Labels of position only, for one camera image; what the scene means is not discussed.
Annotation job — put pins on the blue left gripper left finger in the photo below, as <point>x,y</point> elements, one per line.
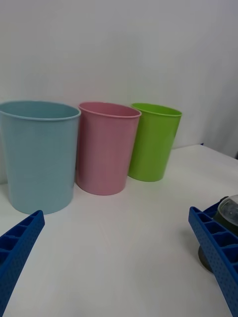
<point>17,244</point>

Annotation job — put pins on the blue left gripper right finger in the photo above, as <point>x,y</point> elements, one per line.
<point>218,245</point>

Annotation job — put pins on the clear plastic bottle dark drink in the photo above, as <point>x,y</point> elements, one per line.
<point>226,215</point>

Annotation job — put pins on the pale blue plastic bin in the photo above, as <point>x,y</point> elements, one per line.
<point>41,158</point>

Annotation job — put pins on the green plastic bin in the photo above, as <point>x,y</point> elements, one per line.
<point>152,146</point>

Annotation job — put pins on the pink plastic bin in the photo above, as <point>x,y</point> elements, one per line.
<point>105,151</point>

